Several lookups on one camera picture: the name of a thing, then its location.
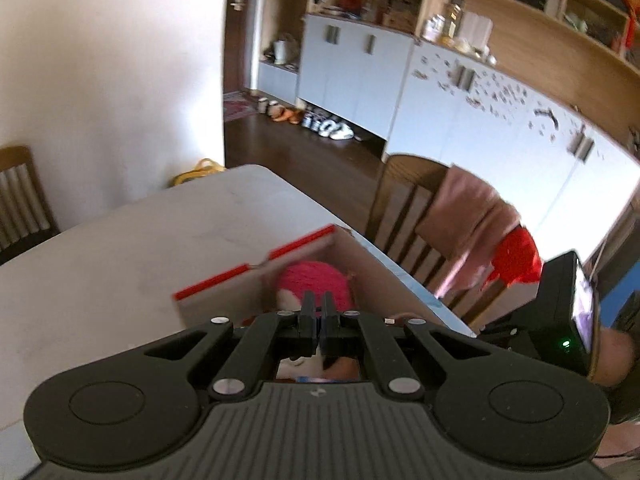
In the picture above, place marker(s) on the pink towel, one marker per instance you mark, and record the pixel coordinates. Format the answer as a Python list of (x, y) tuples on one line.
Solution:
[(470, 210)]

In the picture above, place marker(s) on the person's right hand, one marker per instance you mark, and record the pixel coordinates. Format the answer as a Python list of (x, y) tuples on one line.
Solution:
[(612, 360)]

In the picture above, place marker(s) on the low white cabinet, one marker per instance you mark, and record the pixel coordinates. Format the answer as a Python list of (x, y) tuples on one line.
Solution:
[(277, 82)]

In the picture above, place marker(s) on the white boxes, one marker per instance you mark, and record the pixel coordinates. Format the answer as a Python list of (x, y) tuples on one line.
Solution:
[(477, 30)]

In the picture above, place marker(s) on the white sneakers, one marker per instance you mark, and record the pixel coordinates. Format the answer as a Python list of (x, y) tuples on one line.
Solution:
[(337, 131)]

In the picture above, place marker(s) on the orange slippers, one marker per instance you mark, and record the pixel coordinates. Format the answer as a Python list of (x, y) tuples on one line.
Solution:
[(286, 115)]

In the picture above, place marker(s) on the wooden chair with slatted back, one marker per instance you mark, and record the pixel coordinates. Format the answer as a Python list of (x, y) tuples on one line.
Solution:
[(15, 157), (400, 170)]

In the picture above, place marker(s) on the black and white shoes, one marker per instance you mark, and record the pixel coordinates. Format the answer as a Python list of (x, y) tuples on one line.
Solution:
[(312, 120)]

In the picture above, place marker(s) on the wooden shelf unit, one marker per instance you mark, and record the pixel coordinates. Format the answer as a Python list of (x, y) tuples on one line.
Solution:
[(535, 30)]

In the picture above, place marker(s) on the red and white cardboard box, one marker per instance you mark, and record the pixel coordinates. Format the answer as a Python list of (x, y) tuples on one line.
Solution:
[(370, 270)]

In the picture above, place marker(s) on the magenta knit plush toy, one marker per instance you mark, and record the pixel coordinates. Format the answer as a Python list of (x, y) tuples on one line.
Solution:
[(320, 277)]

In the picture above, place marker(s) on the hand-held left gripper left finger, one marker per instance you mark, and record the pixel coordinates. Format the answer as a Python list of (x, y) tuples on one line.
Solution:
[(310, 330)]

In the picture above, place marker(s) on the patterned door rug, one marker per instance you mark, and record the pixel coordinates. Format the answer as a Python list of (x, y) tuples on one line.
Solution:
[(240, 107)]

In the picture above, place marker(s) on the white cabinet with stickers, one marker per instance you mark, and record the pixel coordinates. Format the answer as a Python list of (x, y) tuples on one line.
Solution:
[(475, 120)]

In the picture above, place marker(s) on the brown wooden door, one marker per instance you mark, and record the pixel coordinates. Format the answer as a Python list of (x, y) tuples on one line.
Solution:
[(240, 50)]

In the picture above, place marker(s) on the red cloth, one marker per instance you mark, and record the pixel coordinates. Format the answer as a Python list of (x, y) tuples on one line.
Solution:
[(517, 255)]

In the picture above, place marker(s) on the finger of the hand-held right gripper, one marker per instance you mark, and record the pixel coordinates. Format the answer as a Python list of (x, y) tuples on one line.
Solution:
[(510, 335)]

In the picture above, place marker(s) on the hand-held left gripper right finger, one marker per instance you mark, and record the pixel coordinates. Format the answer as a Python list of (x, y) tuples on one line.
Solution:
[(329, 330)]

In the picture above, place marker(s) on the glass jar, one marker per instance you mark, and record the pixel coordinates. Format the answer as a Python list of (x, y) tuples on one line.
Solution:
[(454, 15)]

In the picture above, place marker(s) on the grey bag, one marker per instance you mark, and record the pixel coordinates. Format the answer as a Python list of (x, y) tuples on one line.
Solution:
[(286, 50)]

